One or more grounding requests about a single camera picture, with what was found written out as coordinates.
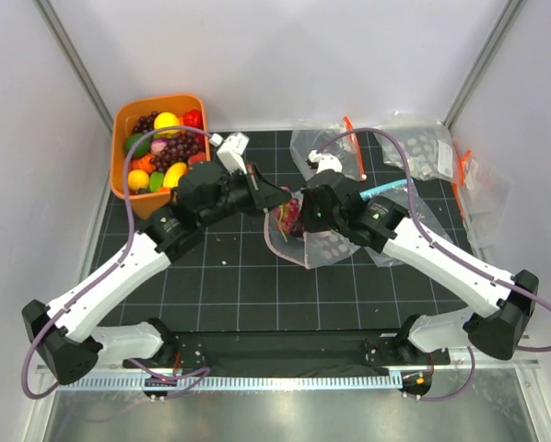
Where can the black grid mat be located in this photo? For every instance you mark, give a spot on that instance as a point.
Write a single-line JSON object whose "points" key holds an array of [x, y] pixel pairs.
{"points": [[233, 282]]}

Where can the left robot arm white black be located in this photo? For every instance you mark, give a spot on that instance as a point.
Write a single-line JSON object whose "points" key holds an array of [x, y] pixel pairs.
{"points": [[67, 333]]}

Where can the large dark grape bunch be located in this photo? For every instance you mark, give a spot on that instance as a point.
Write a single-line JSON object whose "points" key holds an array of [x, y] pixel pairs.
{"points": [[178, 148]]}

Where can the orange plastic fruit bin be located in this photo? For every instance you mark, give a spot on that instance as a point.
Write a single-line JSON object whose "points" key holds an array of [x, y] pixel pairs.
{"points": [[145, 202]]}

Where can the pink zip dotted bag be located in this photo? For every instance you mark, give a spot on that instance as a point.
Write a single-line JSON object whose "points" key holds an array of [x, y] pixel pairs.
{"points": [[311, 250]]}

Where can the small red grape bunch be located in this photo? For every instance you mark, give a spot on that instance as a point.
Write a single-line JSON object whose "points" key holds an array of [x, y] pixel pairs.
{"points": [[287, 219]]}

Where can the orange zip clear bag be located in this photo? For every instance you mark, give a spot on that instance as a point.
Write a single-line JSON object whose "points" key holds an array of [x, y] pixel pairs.
{"points": [[317, 136]]}

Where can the yellow mango toy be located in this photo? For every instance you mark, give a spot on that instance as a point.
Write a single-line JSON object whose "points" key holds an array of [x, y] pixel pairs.
{"points": [[174, 174]]}

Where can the yellow orange toy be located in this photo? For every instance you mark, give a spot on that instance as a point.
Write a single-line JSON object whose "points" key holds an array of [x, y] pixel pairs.
{"points": [[137, 180]]}

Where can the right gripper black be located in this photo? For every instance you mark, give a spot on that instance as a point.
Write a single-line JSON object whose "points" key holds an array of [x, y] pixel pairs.
{"points": [[309, 224]]}

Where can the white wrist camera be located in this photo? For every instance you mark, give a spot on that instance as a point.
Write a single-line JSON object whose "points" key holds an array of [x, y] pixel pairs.
{"points": [[230, 151], [321, 162]]}

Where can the orange pumpkin toy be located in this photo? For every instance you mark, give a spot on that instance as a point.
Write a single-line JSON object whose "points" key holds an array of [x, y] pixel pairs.
{"points": [[147, 163]]}

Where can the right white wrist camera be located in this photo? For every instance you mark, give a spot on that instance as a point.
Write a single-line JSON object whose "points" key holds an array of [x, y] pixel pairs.
{"points": [[321, 162]]}

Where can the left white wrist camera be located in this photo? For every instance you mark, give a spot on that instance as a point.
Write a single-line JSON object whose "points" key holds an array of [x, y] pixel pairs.
{"points": [[230, 151]]}

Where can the green lime toy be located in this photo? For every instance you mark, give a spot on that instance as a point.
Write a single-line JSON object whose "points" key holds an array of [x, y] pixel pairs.
{"points": [[137, 145]]}

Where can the green starfruit toy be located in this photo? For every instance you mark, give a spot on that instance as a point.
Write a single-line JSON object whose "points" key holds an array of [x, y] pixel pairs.
{"points": [[156, 180]]}

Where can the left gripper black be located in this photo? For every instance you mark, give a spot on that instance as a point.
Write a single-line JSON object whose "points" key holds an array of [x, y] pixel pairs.
{"points": [[261, 191]]}

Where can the small dark grape bunch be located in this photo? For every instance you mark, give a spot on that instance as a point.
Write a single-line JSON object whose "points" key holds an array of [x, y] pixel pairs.
{"points": [[145, 124]]}

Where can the red bell pepper toy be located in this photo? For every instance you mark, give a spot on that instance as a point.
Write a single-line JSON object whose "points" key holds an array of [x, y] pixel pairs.
{"points": [[193, 118]]}

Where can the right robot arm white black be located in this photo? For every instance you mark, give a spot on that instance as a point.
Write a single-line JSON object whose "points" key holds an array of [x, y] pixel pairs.
{"points": [[495, 316]]}

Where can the yellow lemon toy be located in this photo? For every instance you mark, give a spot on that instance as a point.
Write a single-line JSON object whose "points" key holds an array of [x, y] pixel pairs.
{"points": [[164, 122]]}

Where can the orange zip bag at right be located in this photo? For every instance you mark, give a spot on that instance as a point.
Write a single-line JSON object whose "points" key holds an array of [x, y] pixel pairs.
{"points": [[482, 193]]}

